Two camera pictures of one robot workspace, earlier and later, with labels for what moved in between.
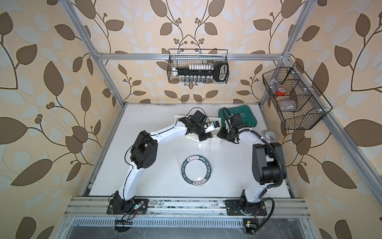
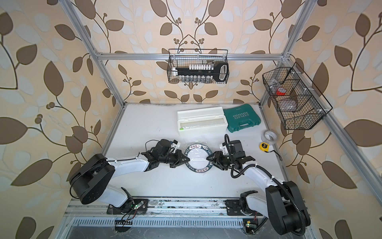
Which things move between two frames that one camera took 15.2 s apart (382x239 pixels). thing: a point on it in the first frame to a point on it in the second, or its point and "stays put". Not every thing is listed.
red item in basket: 281,91 stays put
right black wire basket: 297,105 stays put
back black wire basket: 198,65 stays put
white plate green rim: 196,170 to 198,154
